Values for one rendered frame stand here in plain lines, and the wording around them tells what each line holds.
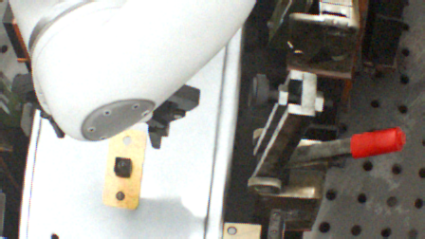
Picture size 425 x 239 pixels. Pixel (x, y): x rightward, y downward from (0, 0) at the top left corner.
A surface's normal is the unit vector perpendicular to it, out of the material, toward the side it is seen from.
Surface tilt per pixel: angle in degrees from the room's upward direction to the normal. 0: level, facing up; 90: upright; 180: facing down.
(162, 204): 0
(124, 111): 88
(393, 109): 0
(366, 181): 0
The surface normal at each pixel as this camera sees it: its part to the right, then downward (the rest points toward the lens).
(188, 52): 0.50, 0.72
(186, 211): -0.04, -0.39
